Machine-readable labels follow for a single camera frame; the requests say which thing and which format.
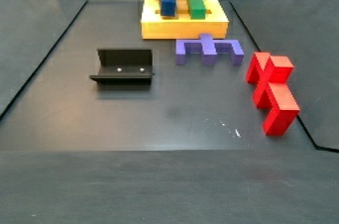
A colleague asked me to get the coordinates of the purple comb-shaped block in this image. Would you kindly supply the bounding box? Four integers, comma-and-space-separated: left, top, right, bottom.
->
175, 34, 246, 65

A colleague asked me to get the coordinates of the green rectangular bar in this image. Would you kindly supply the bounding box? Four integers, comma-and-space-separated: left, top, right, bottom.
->
187, 0, 207, 20

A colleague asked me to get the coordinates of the red comb-shaped block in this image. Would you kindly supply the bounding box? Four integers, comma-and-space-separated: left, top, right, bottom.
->
246, 53, 301, 136

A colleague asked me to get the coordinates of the yellow slotted board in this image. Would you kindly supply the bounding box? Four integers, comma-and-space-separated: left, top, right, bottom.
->
141, 0, 230, 40

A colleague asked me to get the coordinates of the black angle bracket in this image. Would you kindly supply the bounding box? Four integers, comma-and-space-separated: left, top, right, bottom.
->
90, 48, 154, 82

